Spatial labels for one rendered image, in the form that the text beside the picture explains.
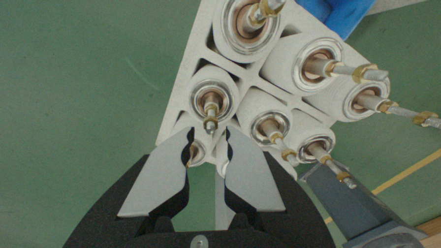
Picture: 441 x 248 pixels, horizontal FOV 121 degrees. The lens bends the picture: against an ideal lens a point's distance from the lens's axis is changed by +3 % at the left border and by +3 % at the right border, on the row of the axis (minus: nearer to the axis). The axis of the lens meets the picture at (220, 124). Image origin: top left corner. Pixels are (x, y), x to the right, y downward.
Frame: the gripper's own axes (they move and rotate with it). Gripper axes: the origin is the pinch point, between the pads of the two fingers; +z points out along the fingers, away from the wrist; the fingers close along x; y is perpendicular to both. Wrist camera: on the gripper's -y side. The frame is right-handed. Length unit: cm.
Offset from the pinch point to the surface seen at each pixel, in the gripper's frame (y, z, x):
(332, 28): -12.3, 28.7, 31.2
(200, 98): -0.2, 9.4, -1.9
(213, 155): 19.3, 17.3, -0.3
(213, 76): -3.4, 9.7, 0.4
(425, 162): 44, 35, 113
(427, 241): 129, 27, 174
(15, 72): -2, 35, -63
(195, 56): -5.8, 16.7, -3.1
